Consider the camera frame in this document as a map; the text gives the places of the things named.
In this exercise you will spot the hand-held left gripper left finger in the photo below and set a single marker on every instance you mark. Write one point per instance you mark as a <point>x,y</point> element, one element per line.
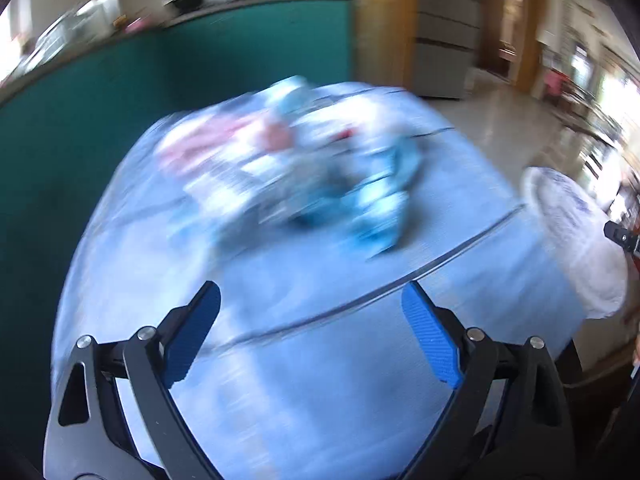
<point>192,330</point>

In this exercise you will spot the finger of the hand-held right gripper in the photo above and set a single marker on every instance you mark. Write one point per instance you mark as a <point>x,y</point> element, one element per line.
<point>622,236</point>

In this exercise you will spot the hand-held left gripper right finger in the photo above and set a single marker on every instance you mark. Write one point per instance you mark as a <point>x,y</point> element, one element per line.
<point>432,335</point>

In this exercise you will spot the bin with white bag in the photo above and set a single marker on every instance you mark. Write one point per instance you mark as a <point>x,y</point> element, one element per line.
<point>575,240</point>

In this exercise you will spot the pink tissue packet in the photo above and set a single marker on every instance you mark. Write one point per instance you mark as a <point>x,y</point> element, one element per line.
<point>200,145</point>

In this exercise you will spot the pink tissue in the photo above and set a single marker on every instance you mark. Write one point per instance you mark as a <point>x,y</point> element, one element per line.
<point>277,136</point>

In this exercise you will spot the blue checkered cloth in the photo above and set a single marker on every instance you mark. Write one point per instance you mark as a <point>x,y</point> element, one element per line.
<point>325,385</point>

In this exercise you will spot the teal base cabinets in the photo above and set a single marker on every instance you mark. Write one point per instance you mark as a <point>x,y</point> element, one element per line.
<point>75,135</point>

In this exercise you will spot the grey refrigerator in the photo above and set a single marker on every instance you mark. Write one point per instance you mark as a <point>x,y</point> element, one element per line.
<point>445,25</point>

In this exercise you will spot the wooden glass door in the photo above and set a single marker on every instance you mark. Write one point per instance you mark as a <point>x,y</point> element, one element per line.
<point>380,20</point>

